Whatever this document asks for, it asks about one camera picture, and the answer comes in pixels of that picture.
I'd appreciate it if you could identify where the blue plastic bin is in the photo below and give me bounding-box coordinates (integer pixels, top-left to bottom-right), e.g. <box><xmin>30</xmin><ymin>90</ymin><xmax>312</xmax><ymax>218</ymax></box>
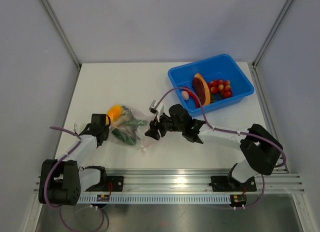
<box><xmin>168</xmin><ymin>54</ymin><xmax>255</xmax><ymax>113</ymax></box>

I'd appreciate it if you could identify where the green fake cucumber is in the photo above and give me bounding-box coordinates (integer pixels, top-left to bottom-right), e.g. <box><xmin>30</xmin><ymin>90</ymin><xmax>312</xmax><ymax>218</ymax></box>
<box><xmin>111</xmin><ymin>129</ymin><xmax>137</xmax><ymax>146</ymax></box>

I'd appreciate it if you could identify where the left controller board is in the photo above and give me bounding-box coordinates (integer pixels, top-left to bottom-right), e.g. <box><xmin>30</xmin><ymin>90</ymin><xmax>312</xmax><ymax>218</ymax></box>
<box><xmin>96</xmin><ymin>194</ymin><xmax>110</xmax><ymax>202</ymax></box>

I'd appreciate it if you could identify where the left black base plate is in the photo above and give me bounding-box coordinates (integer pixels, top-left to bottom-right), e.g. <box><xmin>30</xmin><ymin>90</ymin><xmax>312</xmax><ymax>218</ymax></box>
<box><xmin>85</xmin><ymin>175</ymin><xmax>124</xmax><ymax>193</ymax></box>

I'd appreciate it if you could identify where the orange papaya slice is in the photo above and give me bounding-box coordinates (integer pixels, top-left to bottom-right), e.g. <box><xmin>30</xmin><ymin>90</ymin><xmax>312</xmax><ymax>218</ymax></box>
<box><xmin>194</xmin><ymin>73</ymin><xmax>212</xmax><ymax>106</ymax></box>

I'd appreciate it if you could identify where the fake lychee bunch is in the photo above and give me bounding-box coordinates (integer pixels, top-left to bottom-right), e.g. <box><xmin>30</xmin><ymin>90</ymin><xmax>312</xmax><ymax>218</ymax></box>
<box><xmin>207</xmin><ymin>79</ymin><xmax>233</xmax><ymax>103</ymax></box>

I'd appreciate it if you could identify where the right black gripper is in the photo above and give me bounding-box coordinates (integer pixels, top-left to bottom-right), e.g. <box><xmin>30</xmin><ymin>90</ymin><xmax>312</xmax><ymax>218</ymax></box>
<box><xmin>145</xmin><ymin>110</ymin><xmax>185</xmax><ymax>141</ymax></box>

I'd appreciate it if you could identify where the left aluminium frame post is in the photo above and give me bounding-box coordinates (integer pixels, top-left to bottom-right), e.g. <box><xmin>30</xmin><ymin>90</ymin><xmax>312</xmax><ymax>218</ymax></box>
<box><xmin>39</xmin><ymin>0</ymin><xmax>82</xmax><ymax>72</ymax></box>

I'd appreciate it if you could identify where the right controller board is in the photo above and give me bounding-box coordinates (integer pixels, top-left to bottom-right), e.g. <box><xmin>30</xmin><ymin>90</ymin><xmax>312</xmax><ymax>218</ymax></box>
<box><xmin>230</xmin><ymin>194</ymin><xmax>247</xmax><ymax>206</ymax></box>

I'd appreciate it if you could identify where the yellow fake mango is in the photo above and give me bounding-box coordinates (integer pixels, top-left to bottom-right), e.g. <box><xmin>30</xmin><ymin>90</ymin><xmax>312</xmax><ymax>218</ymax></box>
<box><xmin>106</xmin><ymin>104</ymin><xmax>123</xmax><ymax>123</ymax></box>

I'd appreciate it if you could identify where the aluminium mounting rail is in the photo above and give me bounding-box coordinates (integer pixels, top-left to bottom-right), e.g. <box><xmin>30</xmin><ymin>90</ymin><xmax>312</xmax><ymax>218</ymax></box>
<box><xmin>33</xmin><ymin>168</ymin><xmax>306</xmax><ymax>194</ymax></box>

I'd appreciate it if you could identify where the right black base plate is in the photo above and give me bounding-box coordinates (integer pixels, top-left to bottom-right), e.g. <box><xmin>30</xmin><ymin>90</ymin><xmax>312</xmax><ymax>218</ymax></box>
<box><xmin>209</xmin><ymin>175</ymin><xmax>257</xmax><ymax>192</ymax></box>

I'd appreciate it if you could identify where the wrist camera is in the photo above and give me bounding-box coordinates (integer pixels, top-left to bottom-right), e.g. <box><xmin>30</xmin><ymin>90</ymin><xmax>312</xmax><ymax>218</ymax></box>
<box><xmin>149</xmin><ymin>100</ymin><xmax>164</xmax><ymax>116</ymax></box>
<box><xmin>73</xmin><ymin>122</ymin><xmax>82</xmax><ymax>134</ymax></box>

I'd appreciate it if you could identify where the right aluminium frame post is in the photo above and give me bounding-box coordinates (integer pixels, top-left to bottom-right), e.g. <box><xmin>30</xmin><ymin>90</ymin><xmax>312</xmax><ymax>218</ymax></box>
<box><xmin>252</xmin><ymin>0</ymin><xmax>295</xmax><ymax>69</ymax></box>

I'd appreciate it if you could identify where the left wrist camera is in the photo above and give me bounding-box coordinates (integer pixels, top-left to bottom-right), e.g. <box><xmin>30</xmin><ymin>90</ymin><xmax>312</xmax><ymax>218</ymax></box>
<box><xmin>73</xmin><ymin>122</ymin><xmax>82</xmax><ymax>134</ymax></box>

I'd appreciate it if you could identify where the controller board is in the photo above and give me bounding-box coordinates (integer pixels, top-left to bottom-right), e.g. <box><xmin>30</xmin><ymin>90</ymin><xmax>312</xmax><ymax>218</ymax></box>
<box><xmin>230</xmin><ymin>194</ymin><xmax>247</xmax><ymax>206</ymax></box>
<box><xmin>96</xmin><ymin>194</ymin><xmax>110</xmax><ymax>202</ymax></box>

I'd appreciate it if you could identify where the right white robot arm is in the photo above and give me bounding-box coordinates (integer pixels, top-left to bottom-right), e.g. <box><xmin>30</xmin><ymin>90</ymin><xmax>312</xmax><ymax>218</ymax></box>
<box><xmin>145</xmin><ymin>101</ymin><xmax>283</xmax><ymax>192</ymax></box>

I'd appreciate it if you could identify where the white slotted cable duct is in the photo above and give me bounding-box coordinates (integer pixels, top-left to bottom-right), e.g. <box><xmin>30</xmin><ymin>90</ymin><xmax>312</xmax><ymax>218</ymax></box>
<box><xmin>77</xmin><ymin>194</ymin><xmax>231</xmax><ymax>205</ymax></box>

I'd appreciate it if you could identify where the dark red fake food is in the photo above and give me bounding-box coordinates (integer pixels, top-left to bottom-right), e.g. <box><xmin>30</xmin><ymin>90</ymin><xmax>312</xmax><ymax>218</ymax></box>
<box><xmin>192</xmin><ymin>77</ymin><xmax>206</xmax><ymax>106</ymax></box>

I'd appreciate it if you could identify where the aluminium frame post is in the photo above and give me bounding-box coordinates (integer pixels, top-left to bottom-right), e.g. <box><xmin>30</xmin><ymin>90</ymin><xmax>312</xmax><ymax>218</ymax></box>
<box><xmin>39</xmin><ymin>0</ymin><xmax>82</xmax><ymax>72</ymax></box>
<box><xmin>252</xmin><ymin>0</ymin><xmax>295</xmax><ymax>69</ymax></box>

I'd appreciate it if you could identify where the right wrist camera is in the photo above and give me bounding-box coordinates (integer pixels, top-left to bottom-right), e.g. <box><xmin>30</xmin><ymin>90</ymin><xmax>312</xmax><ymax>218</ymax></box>
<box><xmin>149</xmin><ymin>100</ymin><xmax>164</xmax><ymax>116</ymax></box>

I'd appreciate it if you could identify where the clear zip top bag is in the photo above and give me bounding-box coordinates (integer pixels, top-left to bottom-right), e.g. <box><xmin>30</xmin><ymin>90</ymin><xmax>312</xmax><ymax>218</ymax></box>
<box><xmin>106</xmin><ymin>104</ymin><xmax>153</xmax><ymax>152</ymax></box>

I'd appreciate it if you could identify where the pink fake peach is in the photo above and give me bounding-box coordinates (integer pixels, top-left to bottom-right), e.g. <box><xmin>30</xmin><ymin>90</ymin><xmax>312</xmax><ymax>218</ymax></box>
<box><xmin>180</xmin><ymin>90</ymin><xmax>190</xmax><ymax>101</ymax></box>

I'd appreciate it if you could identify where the green fake chili pepper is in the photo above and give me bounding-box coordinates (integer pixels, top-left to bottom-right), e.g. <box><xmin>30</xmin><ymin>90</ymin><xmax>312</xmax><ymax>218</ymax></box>
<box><xmin>124</xmin><ymin>119</ymin><xmax>147</xmax><ymax>127</ymax></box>

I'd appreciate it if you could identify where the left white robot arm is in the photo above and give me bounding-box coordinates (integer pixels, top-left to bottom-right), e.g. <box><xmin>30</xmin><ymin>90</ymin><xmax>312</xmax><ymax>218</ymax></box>
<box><xmin>38</xmin><ymin>113</ymin><xmax>111</xmax><ymax>208</ymax></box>

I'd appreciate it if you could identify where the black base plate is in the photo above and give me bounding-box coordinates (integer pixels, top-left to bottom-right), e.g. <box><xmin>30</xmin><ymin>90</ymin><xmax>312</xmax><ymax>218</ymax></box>
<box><xmin>85</xmin><ymin>175</ymin><xmax>124</xmax><ymax>193</ymax></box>
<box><xmin>209</xmin><ymin>175</ymin><xmax>257</xmax><ymax>192</ymax></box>

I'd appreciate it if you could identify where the red fake chili pepper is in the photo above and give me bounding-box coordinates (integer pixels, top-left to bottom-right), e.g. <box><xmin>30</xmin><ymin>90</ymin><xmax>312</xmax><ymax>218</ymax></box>
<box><xmin>184</xmin><ymin>86</ymin><xmax>200</xmax><ymax>108</ymax></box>

